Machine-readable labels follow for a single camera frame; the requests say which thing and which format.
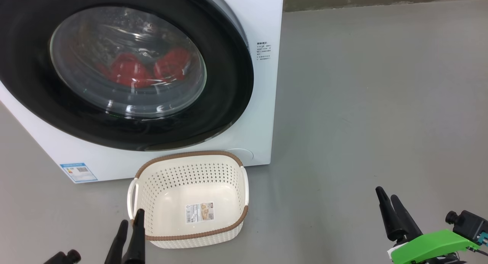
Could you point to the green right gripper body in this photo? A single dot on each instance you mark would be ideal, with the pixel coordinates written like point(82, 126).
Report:
point(431, 247)

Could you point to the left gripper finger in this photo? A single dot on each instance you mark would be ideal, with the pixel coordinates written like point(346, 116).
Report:
point(117, 245)
point(136, 241)

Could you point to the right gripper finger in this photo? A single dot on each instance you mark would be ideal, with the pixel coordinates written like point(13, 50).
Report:
point(410, 224)
point(390, 218)

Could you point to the red printed jersey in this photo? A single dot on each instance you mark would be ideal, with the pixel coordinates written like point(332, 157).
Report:
point(129, 71)

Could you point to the washing machine door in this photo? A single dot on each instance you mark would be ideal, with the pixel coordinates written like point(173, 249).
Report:
point(225, 88)

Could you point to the red and white garment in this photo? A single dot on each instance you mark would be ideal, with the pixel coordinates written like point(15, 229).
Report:
point(171, 64)

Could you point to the cream perforated laundry basket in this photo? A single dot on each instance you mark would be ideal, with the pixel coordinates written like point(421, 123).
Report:
point(190, 214)

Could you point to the printed label sticker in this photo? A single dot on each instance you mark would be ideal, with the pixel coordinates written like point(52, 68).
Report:
point(199, 212)

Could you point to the white washing machine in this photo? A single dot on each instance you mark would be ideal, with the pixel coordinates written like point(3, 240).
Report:
point(244, 115)

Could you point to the blue energy label sticker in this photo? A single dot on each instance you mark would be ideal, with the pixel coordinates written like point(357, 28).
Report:
point(79, 172)

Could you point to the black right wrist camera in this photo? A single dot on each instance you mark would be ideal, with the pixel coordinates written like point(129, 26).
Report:
point(471, 224)

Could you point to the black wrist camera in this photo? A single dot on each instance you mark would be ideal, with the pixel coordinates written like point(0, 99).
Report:
point(471, 224)
point(68, 257)

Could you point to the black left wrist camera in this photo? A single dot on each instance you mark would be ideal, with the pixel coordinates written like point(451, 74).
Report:
point(68, 257)

